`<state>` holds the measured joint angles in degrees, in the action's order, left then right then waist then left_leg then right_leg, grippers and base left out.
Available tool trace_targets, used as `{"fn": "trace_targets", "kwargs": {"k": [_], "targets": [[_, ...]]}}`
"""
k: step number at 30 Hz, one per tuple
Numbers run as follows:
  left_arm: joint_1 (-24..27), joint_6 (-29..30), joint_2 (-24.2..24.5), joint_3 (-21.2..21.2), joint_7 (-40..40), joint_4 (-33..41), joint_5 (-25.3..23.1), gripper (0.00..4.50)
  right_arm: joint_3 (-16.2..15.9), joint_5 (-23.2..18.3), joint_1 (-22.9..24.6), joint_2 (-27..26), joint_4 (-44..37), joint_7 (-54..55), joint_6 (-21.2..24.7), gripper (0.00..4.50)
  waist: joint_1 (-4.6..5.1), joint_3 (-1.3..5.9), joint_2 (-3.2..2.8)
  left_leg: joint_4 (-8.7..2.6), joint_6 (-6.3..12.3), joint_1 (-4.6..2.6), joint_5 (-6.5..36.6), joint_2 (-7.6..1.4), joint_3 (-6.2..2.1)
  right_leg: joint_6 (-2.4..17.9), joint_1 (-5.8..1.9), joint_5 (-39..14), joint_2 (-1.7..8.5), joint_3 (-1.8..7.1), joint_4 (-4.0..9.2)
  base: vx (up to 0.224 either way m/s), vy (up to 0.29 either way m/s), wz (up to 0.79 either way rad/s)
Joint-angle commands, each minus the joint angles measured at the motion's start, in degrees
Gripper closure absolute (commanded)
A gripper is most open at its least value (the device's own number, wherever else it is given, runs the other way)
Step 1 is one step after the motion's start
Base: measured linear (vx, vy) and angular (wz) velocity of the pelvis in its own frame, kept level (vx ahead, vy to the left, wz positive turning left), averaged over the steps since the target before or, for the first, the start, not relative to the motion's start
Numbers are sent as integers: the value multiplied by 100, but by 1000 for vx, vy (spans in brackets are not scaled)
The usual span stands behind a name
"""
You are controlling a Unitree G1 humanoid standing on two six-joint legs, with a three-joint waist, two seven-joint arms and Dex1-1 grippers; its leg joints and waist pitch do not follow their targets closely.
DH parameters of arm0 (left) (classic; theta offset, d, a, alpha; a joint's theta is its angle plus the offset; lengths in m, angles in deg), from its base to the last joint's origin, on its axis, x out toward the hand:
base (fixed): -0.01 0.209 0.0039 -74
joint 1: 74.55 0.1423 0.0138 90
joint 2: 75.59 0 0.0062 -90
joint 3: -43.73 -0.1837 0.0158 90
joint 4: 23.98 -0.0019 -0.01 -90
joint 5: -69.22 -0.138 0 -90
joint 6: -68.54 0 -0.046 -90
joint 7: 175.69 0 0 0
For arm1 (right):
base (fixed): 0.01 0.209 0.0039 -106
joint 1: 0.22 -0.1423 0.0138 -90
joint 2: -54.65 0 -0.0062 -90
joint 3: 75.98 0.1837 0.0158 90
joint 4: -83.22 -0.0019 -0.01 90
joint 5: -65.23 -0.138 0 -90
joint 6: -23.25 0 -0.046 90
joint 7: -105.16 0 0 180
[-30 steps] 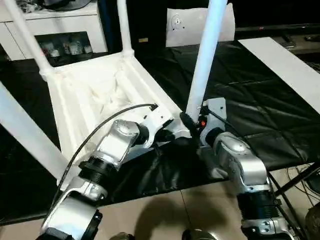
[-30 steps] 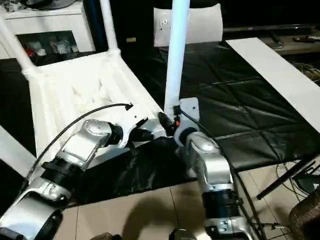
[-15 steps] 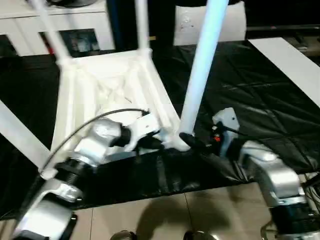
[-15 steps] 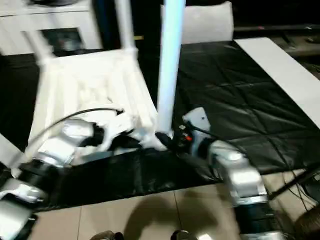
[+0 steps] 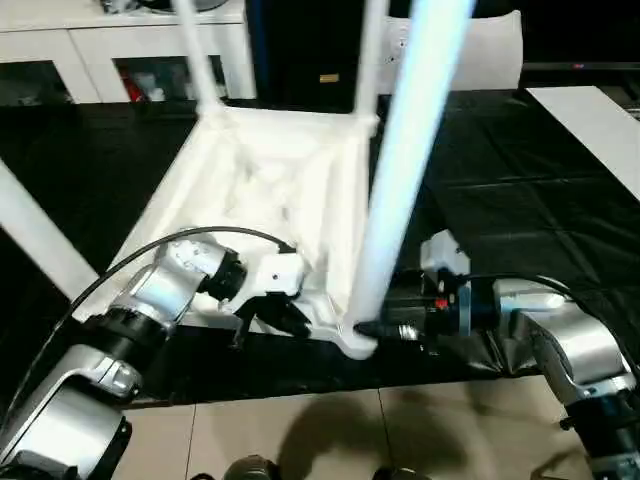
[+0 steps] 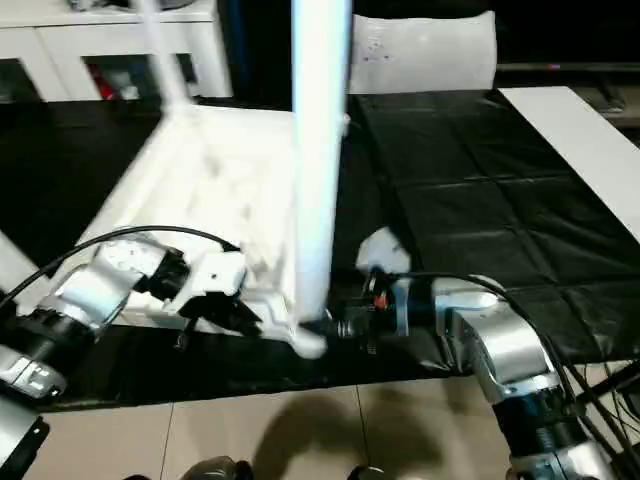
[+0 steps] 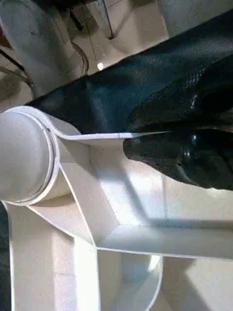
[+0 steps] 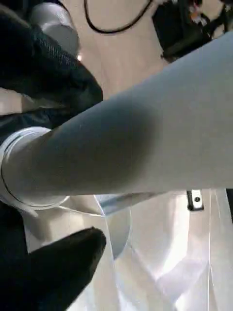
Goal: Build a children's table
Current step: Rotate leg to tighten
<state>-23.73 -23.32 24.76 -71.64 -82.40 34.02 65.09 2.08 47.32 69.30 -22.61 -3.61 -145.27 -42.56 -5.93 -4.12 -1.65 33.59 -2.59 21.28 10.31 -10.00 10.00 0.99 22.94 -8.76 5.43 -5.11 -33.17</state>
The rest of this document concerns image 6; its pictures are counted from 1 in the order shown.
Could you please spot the black robot foot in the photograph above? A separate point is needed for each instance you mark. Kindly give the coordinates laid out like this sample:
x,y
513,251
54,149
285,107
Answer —
x,y
215,469
367,473

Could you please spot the white plastic bag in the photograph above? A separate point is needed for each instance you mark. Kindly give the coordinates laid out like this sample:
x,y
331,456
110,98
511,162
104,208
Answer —
x,y
420,50

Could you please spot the white plastic table top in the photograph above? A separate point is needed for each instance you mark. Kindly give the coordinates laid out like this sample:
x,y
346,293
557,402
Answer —
x,y
210,190

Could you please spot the white side table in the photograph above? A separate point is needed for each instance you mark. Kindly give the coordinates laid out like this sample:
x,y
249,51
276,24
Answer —
x,y
580,140

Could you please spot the black robot left foot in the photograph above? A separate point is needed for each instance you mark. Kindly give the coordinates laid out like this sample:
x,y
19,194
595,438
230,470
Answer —
x,y
215,469

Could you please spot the red bottle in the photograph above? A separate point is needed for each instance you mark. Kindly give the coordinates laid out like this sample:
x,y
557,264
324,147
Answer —
x,y
101,85

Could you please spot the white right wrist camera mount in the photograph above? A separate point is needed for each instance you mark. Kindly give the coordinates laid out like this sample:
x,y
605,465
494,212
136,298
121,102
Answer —
x,y
385,250

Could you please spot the black work table foot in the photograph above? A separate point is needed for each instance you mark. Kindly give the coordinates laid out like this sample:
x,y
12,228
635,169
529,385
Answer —
x,y
610,383

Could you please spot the black robot right foot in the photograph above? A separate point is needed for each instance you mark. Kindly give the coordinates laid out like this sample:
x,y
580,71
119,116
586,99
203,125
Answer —
x,y
367,473

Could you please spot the black bar with red mark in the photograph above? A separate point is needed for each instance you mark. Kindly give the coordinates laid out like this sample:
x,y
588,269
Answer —
x,y
570,68

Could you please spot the white cabinet with glass doors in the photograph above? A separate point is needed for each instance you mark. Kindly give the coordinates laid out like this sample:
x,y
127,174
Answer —
x,y
60,40

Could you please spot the black cabinet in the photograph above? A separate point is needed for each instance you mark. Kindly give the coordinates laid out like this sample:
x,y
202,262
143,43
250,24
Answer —
x,y
260,40

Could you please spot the white plastic table leg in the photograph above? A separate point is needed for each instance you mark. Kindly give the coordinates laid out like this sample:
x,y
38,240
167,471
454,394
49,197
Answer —
x,y
165,55
322,150
12,262

